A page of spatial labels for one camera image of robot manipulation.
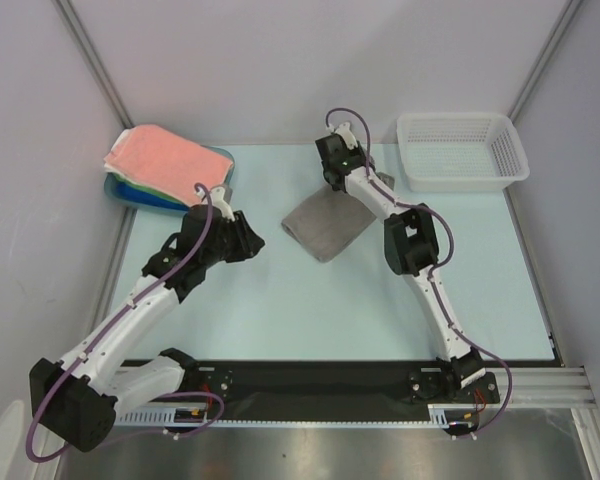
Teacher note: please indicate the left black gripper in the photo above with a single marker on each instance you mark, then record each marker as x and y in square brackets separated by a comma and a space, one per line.
[248, 243]

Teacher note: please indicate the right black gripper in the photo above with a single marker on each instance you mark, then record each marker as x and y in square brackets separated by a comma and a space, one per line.
[333, 179]

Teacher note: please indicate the grey towel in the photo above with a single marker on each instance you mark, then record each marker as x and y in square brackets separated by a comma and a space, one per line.
[327, 222]

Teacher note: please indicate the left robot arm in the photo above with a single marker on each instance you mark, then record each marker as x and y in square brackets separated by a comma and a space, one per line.
[80, 396]

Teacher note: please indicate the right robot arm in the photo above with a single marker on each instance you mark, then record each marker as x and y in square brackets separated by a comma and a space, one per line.
[411, 250]

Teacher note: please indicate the green towel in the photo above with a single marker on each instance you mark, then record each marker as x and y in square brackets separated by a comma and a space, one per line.
[150, 195]

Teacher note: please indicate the white perforated plastic basket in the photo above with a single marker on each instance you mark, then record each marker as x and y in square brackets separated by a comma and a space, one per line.
[460, 152]

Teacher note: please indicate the blue towel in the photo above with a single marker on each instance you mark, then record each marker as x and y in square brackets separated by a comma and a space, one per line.
[120, 190]

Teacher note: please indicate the pink towel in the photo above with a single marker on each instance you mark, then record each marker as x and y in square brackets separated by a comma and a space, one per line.
[166, 162]

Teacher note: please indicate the teal plastic tray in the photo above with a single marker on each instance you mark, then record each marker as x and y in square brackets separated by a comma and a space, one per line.
[111, 181]

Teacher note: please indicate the white rounded object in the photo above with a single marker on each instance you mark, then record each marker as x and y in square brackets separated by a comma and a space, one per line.
[11, 431]

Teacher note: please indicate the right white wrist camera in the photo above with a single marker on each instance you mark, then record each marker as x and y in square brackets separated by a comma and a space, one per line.
[344, 131]

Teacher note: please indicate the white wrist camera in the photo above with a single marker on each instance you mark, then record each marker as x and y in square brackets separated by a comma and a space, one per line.
[344, 131]
[219, 197]

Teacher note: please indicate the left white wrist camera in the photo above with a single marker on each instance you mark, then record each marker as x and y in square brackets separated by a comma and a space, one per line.
[219, 197]

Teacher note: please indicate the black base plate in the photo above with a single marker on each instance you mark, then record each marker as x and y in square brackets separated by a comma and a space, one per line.
[301, 384]

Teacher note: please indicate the white slotted cable duct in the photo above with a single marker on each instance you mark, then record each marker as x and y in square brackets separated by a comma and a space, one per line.
[183, 418]

